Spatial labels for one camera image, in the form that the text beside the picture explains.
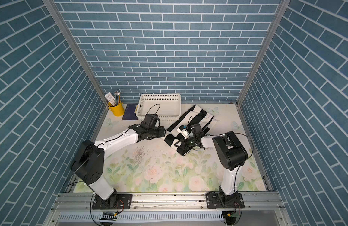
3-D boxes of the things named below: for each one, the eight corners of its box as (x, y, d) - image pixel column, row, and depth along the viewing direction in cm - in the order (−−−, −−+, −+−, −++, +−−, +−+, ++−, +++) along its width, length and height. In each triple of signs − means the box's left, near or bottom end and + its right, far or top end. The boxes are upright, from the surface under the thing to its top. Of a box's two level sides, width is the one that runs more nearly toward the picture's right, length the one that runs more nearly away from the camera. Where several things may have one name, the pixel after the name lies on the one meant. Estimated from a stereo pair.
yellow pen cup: (110, 116, 112) (105, 108, 105) (113, 109, 117) (109, 101, 110) (122, 116, 112) (118, 108, 105) (125, 109, 117) (121, 101, 110)
